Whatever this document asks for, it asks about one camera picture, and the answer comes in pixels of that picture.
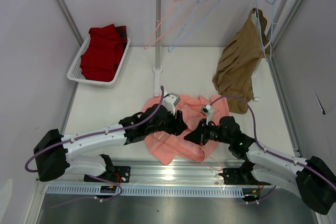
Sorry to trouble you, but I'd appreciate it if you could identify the pink pleated skirt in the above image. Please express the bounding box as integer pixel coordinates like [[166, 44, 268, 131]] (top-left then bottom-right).
[[144, 94, 220, 165]]

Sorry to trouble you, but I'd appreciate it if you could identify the pink wire hanger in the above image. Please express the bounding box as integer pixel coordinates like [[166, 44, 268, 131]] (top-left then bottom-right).
[[143, 0, 199, 50], [181, 105, 224, 172]]

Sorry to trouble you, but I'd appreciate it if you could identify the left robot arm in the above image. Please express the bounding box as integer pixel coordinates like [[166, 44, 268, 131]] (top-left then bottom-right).
[[34, 104, 187, 182]]

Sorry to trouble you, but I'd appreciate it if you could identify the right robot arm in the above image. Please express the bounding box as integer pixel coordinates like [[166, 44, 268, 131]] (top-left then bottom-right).
[[185, 116, 335, 215]]

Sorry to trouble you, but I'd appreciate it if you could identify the brown pleated skirt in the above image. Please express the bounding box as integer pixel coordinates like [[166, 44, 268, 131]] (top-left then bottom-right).
[[212, 8, 272, 114]]

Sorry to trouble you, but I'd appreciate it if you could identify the red skirt in basket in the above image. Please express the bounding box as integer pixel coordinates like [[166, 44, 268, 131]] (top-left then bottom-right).
[[80, 24, 127, 82]]

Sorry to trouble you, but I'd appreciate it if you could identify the dark plaid skirt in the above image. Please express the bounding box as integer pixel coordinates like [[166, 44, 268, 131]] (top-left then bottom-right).
[[115, 26, 128, 44]]

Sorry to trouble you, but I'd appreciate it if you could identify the white plastic laundry basket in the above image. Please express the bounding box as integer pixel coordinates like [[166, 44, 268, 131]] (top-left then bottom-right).
[[67, 36, 131, 86]]

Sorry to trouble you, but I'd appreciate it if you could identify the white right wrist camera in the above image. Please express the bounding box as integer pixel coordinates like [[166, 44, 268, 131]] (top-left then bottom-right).
[[201, 104, 215, 125]]

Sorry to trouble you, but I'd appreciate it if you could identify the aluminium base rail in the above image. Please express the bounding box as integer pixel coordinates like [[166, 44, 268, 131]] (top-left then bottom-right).
[[35, 157, 263, 188]]

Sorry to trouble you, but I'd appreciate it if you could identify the perforated white cable duct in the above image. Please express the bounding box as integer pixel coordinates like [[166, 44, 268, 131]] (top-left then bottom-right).
[[46, 184, 260, 198]]

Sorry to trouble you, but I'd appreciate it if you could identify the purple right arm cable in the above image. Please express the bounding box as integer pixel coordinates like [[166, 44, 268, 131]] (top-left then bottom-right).
[[208, 94, 336, 204]]

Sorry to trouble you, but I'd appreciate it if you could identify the blue wire hanger middle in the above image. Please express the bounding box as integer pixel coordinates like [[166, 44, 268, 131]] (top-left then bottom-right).
[[167, 0, 223, 52]]

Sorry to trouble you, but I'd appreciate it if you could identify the blue wire hanger holding skirt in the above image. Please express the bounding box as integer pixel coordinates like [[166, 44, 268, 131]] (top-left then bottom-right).
[[255, 0, 288, 62]]

